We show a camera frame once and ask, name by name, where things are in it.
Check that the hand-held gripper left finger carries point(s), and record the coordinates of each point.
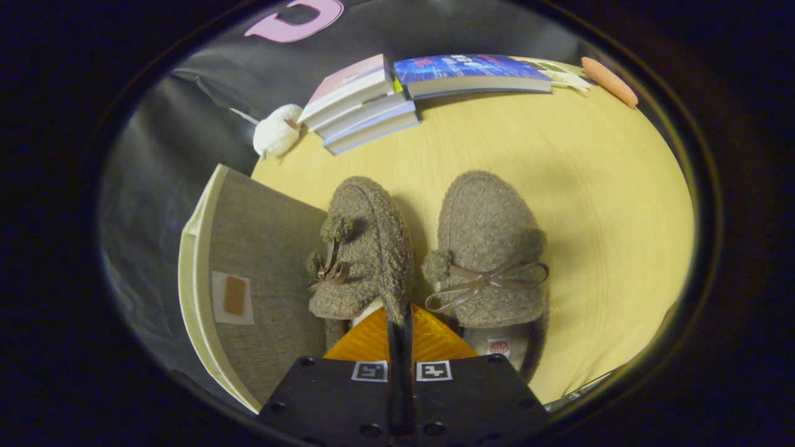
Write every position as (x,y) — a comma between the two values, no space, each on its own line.
(329,397)

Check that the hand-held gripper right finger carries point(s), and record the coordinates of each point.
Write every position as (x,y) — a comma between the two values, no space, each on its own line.
(478,397)

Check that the grey fabric storage box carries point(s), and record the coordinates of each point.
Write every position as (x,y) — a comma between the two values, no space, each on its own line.
(267,261)

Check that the brown fuzzy slipper shoe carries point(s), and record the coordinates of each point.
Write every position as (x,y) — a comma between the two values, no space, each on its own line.
(484,230)
(372,248)

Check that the white plush toy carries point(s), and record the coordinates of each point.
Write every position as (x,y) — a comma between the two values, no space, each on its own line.
(276,133)

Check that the pale blue cover book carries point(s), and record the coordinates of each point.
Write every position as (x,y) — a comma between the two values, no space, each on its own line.
(379,127)

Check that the white cover book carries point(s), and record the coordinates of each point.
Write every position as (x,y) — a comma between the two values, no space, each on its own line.
(366,115)

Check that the black backdrop cloth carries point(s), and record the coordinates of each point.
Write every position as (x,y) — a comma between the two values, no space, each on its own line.
(186,124)

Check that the pink cover book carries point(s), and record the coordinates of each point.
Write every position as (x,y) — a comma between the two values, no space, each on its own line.
(348,84)

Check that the dark blue cover book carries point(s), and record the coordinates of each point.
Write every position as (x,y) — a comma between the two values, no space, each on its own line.
(466,68)

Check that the white printed leaflet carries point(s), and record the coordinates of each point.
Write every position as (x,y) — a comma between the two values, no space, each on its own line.
(568,77)

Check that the orange carrot toy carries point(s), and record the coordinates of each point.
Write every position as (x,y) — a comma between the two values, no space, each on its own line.
(612,84)

